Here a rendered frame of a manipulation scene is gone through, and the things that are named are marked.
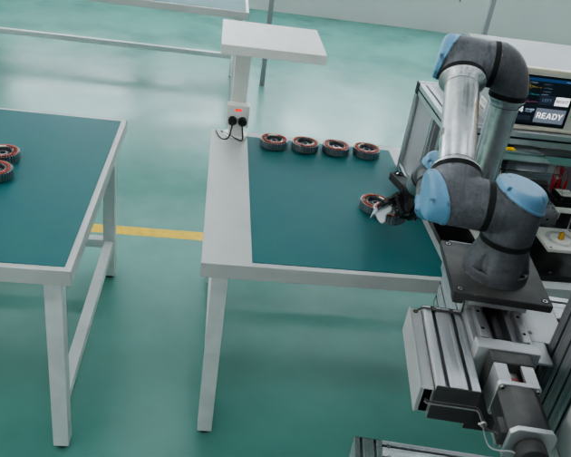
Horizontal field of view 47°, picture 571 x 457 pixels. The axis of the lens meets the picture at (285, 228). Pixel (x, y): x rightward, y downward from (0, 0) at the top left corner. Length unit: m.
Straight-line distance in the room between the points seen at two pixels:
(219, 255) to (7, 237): 0.61
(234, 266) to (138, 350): 0.92
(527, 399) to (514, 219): 0.38
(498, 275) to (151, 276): 1.97
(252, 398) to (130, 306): 0.73
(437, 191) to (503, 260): 0.22
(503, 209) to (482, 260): 0.14
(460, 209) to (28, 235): 1.23
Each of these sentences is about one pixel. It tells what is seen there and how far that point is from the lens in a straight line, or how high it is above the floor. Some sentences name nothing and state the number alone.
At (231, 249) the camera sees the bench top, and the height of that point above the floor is 0.75.
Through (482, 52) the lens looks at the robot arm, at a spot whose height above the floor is 1.45.
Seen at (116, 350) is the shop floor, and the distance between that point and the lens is 2.77.
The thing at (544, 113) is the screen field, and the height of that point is 1.17.
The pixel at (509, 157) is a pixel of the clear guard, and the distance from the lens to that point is 2.23.
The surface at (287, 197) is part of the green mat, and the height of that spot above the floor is 0.75.
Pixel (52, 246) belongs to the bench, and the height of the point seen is 0.75.
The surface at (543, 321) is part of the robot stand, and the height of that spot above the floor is 0.94.
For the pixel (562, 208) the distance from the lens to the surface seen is 2.46.
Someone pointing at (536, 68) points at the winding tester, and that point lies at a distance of 2.30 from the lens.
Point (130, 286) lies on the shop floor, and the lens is 3.11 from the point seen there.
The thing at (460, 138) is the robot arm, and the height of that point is 1.31.
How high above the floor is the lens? 1.84
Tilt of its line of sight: 30 degrees down
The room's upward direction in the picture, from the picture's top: 9 degrees clockwise
